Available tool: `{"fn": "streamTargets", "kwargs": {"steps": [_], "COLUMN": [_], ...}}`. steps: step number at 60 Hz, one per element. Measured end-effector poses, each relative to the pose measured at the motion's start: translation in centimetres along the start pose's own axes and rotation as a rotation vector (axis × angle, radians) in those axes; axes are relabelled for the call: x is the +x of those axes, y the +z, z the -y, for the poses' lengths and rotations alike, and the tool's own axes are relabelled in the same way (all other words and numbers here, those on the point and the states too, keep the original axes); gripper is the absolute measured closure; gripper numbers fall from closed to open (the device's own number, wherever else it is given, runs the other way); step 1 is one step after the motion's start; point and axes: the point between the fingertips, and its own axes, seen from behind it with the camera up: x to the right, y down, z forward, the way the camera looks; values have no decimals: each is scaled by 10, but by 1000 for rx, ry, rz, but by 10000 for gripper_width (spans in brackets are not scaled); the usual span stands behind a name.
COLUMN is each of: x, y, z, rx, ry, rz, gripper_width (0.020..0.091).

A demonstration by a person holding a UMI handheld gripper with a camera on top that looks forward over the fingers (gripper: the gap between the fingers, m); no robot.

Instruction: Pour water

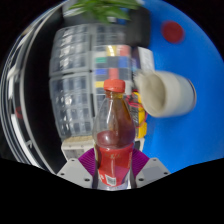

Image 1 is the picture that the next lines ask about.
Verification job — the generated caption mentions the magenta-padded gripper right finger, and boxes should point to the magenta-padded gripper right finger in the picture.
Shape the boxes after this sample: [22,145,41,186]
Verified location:
[128,148,171,189]

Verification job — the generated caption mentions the green potted plant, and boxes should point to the green potted plant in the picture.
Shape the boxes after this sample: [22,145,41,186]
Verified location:
[68,0,143,23]

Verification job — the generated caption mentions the plain black box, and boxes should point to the plain black box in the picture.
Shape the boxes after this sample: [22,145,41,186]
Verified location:
[125,6,152,48]

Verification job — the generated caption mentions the yellow multimeter with red leads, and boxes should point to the yellow multimeter with red leads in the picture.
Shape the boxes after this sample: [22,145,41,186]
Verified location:
[128,91,149,140]

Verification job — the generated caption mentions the clear bottle red drink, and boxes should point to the clear bottle red drink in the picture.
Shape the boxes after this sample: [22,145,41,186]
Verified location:
[92,78,137,191]

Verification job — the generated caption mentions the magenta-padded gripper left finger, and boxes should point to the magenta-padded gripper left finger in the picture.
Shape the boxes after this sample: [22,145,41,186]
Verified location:
[56,148,99,190]

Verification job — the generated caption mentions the black box with label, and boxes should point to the black box with label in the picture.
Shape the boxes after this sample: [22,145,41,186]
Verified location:
[132,45,156,72]

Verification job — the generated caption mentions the flat round red coaster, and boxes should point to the flat round red coaster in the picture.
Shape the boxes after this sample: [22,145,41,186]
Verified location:
[161,19,185,45]

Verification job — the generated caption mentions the dark overhead shelf unit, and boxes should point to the dark overhead shelf unit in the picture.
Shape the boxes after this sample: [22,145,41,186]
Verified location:
[0,9,65,175]

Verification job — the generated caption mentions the cream ceramic mug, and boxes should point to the cream ceramic mug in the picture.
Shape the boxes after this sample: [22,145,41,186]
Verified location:
[133,69,198,119]

